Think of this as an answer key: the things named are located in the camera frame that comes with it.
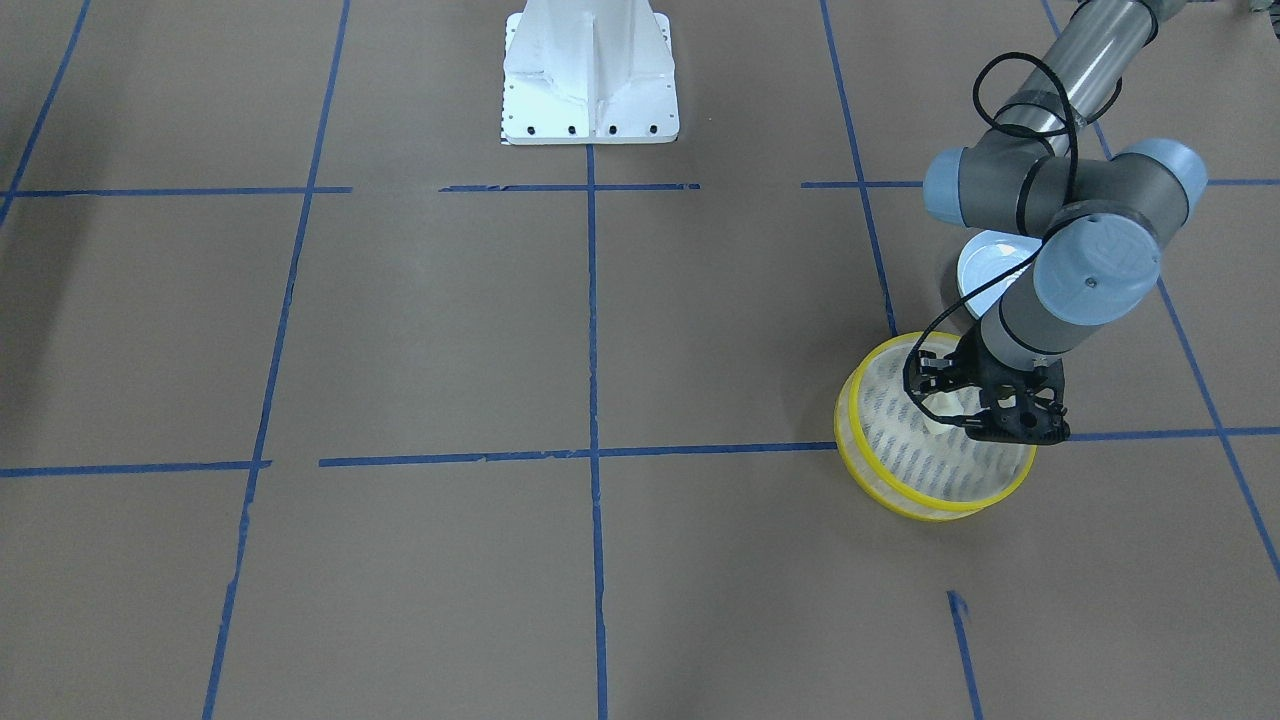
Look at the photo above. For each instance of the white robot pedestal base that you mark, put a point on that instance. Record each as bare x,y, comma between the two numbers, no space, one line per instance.
579,72

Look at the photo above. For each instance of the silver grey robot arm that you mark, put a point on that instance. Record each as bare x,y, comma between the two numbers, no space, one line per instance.
1101,226

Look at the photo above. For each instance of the light blue plate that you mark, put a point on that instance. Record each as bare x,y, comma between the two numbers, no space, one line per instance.
984,257

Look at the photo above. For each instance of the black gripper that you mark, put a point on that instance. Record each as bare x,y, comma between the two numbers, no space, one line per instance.
972,371

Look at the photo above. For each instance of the white steamed bun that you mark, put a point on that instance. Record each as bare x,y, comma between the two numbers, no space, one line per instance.
963,404

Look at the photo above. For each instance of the yellow round steamer basket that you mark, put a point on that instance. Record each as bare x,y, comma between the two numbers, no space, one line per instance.
908,463

